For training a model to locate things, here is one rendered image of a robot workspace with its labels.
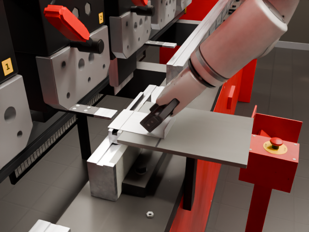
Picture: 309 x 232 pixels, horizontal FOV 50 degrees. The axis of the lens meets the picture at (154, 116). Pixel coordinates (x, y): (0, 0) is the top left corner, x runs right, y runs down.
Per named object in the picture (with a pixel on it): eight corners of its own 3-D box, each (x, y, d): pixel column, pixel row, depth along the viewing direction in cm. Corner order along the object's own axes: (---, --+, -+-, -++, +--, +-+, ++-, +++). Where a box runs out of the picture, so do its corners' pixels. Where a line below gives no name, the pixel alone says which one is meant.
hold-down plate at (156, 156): (145, 198, 71) (145, 188, 70) (122, 192, 73) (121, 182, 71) (180, 127, 96) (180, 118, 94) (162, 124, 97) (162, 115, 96)
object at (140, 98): (121, 144, 72) (120, 132, 71) (109, 142, 73) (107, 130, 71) (151, 103, 88) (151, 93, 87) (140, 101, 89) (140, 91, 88)
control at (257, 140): (289, 193, 103) (303, 146, 94) (238, 180, 108) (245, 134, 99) (293, 157, 119) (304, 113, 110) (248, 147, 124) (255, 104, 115)
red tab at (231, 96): (230, 109, 172) (231, 97, 169) (226, 108, 173) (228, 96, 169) (233, 97, 184) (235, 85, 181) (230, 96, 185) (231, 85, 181)
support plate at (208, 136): (246, 169, 62) (247, 165, 61) (117, 143, 69) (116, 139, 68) (253, 121, 76) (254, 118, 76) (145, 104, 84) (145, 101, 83)
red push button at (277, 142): (281, 154, 102) (283, 144, 100) (267, 151, 103) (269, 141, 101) (282, 147, 105) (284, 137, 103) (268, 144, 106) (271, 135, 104)
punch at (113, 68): (119, 95, 68) (116, 51, 63) (110, 94, 68) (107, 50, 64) (136, 77, 76) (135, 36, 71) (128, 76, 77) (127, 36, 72)
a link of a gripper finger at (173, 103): (185, 85, 64) (171, 96, 69) (165, 110, 60) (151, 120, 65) (189, 89, 65) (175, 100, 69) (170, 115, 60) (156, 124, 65)
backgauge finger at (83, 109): (103, 134, 73) (101, 114, 70) (5, 115, 80) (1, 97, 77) (124, 109, 83) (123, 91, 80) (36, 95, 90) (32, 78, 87)
